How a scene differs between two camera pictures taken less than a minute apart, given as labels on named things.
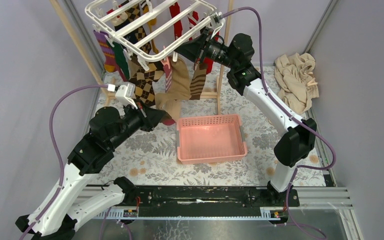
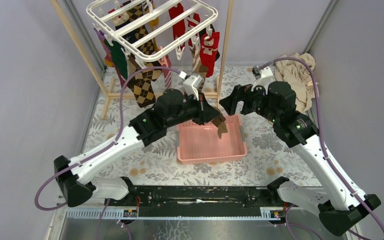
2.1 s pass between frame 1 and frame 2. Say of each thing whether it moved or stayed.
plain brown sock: moved
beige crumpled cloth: stayed
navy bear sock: stayed
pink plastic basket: stayed
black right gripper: moved
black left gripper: moved
